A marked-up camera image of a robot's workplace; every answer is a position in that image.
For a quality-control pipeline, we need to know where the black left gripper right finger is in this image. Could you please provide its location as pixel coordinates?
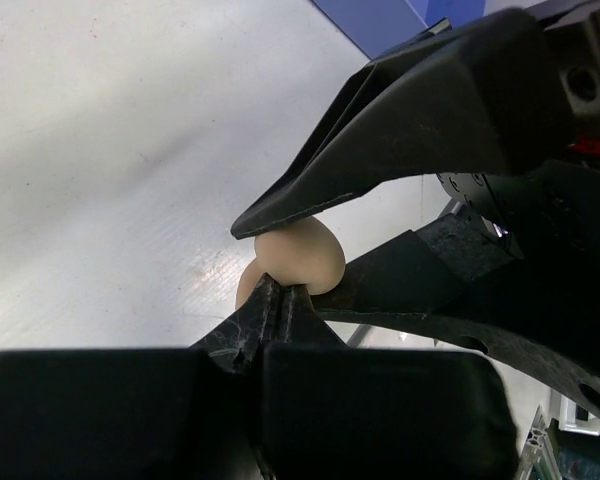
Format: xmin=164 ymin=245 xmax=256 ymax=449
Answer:
xmin=256 ymin=287 xmax=518 ymax=479

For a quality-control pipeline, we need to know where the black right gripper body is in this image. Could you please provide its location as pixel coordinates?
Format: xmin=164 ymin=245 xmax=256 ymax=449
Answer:
xmin=437 ymin=1 xmax=600 ymax=220

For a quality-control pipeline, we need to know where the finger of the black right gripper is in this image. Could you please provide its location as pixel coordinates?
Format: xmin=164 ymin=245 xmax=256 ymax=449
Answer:
xmin=231 ymin=8 xmax=575 ymax=239
xmin=311 ymin=159 xmax=600 ymax=421

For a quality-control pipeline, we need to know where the dark blue organizer bin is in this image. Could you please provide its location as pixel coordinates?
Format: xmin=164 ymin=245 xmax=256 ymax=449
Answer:
xmin=309 ymin=0 xmax=591 ymax=59

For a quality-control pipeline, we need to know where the beige makeup sponge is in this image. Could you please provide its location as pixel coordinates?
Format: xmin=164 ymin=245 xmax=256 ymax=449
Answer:
xmin=235 ymin=217 xmax=346 ymax=308

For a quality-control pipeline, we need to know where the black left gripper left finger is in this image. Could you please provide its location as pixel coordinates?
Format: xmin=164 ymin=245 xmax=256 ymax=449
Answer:
xmin=0 ymin=276 xmax=283 ymax=479

